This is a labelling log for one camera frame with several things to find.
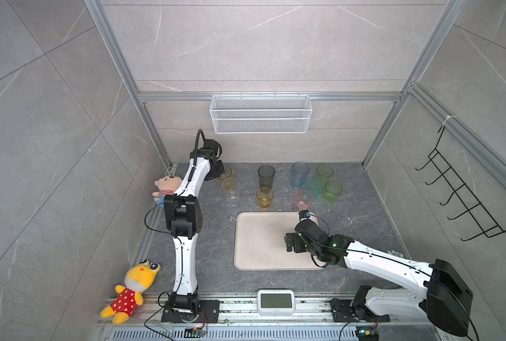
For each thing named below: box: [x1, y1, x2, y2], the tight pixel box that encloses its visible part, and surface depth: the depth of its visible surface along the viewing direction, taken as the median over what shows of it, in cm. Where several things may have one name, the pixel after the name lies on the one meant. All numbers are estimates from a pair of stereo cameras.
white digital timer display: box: [256, 289, 296, 317], surface depth 74 cm
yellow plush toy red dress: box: [100, 259, 162, 325], surface depth 74 cm
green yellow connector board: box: [356, 329, 379, 341], surface depth 72 cm
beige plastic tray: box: [233, 211, 327, 271], surface depth 92 cm
